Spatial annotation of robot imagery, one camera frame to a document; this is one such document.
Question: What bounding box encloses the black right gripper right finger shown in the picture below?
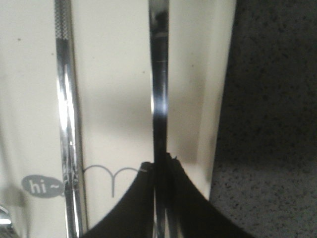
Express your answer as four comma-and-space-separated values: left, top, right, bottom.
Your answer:
166, 153, 252, 238

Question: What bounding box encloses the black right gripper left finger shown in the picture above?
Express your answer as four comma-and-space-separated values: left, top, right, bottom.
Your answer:
83, 162, 155, 238

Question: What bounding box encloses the silver fork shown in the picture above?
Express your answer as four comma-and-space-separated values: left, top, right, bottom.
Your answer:
0, 0, 87, 238

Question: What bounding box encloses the beige rabbit serving tray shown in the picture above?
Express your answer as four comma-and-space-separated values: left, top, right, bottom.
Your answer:
0, 0, 237, 238

